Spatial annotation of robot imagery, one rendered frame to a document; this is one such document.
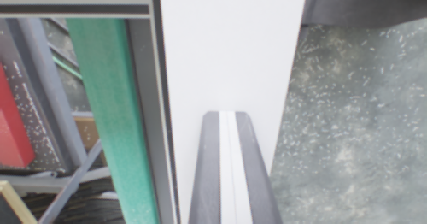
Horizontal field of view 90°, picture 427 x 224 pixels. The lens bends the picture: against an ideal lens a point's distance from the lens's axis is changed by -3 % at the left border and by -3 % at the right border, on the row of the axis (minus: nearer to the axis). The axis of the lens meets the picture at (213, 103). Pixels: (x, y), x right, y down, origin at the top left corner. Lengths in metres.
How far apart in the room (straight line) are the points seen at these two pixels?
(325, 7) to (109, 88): 0.83
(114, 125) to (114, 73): 0.05
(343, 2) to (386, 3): 0.15
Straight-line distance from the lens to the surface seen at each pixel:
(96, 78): 0.18
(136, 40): 0.17
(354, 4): 0.97
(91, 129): 1.02
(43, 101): 0.64
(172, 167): 0.19
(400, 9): 1.06
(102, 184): 1.19
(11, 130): 0.67
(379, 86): 1.38
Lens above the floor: 1.01
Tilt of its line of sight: 61 degrees down
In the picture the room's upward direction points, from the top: 178 degrees counter-clockwise
